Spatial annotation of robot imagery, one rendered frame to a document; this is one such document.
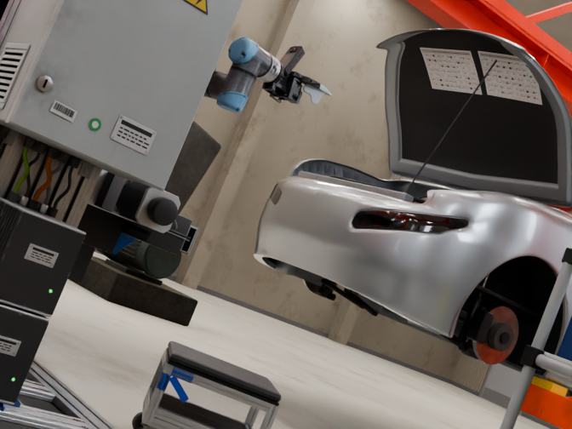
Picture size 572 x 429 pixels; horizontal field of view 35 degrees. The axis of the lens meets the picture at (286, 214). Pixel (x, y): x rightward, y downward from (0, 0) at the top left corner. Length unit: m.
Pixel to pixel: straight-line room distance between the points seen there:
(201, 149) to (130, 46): 6.87
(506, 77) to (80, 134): 3.95
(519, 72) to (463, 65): 0.44
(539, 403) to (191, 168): 4.44
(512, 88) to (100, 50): 3.93
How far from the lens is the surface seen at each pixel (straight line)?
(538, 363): 2.09
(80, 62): 1.70
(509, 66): 5.35
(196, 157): 8.57
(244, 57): 2.43
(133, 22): 1.74
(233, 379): 3.01
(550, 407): 5.24
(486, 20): 7.38
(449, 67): 5.71
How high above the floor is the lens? 0.69
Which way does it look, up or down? 4 degrees up
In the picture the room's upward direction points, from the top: 22 degrees clockwise
